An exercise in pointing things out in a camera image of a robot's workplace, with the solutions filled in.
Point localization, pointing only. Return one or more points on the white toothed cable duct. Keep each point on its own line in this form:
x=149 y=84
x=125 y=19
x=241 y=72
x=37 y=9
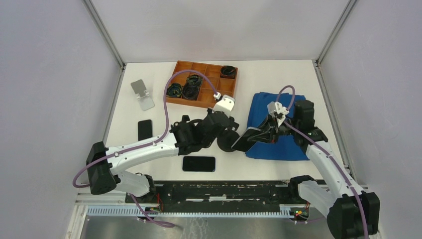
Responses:
x=122 y=211

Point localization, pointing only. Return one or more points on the rolled tie back right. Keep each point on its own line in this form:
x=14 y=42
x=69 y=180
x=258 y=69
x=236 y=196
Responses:
x=228 y=72

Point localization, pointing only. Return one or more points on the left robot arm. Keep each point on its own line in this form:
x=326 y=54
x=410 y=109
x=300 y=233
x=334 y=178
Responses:
x=107 y=167

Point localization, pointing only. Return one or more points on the aluminium frame post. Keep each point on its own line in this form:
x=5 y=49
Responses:
x=336 y=30
x=101 y=27

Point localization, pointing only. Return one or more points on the rolled tie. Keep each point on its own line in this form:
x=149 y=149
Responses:
x=174 y=90
x=228 y=72
x=190 y=92
x=195 y=80

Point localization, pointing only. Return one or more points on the black phone under left arm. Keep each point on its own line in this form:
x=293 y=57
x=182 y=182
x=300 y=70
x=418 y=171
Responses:
x=144 y=129

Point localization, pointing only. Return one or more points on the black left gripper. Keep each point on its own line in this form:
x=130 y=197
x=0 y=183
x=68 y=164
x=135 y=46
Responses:
x=209 y=111

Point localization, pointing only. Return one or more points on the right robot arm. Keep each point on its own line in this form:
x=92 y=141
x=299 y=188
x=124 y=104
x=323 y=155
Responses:
x=350 y=211

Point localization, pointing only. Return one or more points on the blue cloth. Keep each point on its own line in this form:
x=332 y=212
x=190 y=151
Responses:
x=285 y=149

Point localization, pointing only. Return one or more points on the rolled tie front left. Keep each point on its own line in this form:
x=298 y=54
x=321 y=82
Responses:
x=174 y=90

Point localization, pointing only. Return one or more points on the aluminium frame post right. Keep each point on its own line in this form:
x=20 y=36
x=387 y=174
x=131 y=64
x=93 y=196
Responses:
x=336 y=30

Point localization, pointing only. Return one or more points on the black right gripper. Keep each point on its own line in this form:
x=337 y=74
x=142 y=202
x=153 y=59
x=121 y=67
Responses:
x=271 y=134

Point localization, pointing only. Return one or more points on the black phone stand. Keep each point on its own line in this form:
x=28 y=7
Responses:
x=226 y=140
x=184 y=125

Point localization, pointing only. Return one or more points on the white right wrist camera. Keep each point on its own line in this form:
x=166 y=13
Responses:
x=278 y=112

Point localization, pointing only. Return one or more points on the wooden compartment tray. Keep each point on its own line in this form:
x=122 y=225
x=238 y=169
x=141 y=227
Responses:
x=211 y=82

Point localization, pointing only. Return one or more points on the rolled tie centre top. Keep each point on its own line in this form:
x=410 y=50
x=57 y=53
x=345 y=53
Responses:
x=195 y=80

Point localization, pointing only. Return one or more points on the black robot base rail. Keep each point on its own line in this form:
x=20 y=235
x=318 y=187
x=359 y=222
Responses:
x=223 y=196

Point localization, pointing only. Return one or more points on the silver metal phone stand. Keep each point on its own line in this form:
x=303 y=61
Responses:
x=142 y=95

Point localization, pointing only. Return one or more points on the rolled tie front centre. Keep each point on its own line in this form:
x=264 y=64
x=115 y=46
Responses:
x=190 y=92

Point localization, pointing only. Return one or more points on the black phone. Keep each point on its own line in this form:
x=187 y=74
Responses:
x=198 y=164
x=244 y=143

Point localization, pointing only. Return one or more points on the aluminium frame post left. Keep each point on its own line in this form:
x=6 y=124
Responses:
x=101 y=27

